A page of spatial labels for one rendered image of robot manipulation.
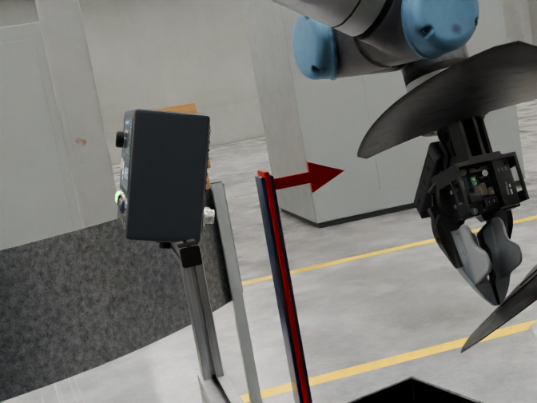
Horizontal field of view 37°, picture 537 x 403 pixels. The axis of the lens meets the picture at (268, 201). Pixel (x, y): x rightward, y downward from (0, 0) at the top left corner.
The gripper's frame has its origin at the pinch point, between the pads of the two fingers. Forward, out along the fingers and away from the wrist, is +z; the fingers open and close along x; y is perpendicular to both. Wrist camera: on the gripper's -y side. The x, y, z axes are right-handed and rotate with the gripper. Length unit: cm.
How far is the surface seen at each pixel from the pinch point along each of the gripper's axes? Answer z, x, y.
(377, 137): -14.9, -16.6, 22.4
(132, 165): -29, -33, -31
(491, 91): -14.9, -10.2, 30.0
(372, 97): -170, 206, -543
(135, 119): -35, -31, -29
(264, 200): -11.4, -27.4, 24.6
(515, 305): 1.4, -2.0, 8.3
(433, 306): 7, 118, -314
